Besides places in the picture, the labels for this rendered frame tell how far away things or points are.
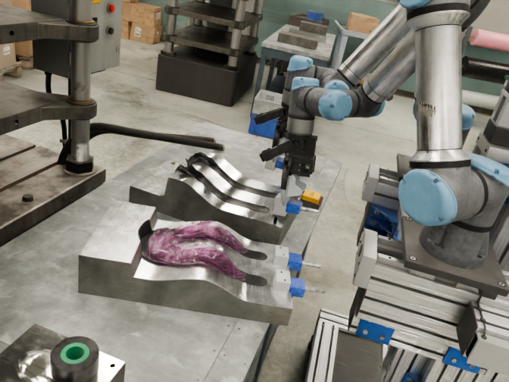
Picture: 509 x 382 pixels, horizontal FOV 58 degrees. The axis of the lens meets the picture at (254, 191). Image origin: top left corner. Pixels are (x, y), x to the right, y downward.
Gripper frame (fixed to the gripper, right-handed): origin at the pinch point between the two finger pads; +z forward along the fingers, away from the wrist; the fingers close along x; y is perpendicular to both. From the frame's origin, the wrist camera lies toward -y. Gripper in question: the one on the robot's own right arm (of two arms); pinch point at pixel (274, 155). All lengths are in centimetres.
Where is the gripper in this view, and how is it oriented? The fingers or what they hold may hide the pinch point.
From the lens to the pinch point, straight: 165.2
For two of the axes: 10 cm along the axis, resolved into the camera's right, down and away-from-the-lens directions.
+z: -1.8, 8.8, 4.5
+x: 3.2, -3.8, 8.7
